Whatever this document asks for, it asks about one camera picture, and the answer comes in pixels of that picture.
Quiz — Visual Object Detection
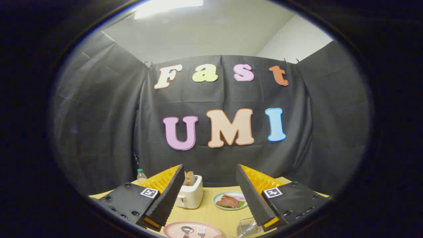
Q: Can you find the metal wire cutlery basket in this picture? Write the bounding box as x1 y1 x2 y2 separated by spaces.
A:
237 217 261 238

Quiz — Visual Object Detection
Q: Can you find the pale green oval plate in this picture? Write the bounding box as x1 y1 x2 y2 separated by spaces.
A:
213 191 248 211

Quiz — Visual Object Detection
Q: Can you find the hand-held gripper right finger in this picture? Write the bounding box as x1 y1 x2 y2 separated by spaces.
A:
236 164 331 232

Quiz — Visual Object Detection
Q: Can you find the large pink round plate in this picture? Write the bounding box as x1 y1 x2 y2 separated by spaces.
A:
163 221 222 238

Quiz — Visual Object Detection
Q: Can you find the brown meat steak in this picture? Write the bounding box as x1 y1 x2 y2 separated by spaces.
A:
216 195 241 209

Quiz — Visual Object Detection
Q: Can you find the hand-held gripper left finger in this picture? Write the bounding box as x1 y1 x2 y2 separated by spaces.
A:
98 164 186 232

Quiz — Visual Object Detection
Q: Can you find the cream white toaster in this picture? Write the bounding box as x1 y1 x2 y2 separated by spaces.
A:
174 175 204 209

